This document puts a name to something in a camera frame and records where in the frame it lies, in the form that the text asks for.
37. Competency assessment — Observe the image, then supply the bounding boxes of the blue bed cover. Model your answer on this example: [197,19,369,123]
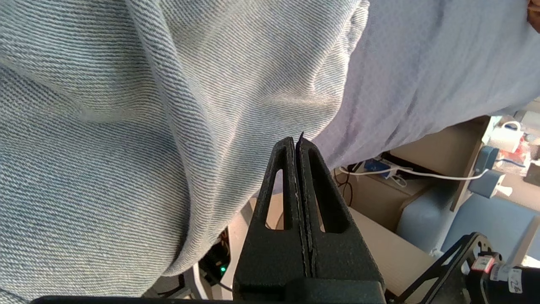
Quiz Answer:
[314,0,540,169]

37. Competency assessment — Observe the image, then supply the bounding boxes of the light blue padded furniture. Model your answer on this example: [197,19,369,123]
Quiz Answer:
[394,192,540,266]

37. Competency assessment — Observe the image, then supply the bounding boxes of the light blue denim shorts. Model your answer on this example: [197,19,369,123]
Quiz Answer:
[0,0,370,304]

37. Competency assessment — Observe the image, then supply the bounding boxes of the long white cable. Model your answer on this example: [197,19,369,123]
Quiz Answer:
[337,166,490,182]

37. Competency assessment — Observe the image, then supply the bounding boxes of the rust brown shorts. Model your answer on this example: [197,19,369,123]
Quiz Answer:
[526,0,540,33]

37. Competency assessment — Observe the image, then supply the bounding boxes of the tangled thin black cables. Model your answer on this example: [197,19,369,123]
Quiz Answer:
[333,169,357,207]

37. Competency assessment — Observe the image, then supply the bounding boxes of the white object with handle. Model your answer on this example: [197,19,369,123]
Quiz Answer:
[489,121,524,153]

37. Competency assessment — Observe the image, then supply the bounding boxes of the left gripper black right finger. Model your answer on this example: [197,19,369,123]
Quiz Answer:
[295,132,386,302]

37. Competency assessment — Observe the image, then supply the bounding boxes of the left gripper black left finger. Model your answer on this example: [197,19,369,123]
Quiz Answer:
[233,136,312,302]

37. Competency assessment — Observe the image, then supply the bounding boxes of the small blue plug adapter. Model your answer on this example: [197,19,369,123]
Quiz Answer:
[364,158,395,178]

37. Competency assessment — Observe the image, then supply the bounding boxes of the blue-grey charger box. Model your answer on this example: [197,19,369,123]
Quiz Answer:
[468,146,513,199]

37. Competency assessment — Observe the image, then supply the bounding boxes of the silver robot base chassis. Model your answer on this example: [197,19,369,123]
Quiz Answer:
[143,228,237,301]

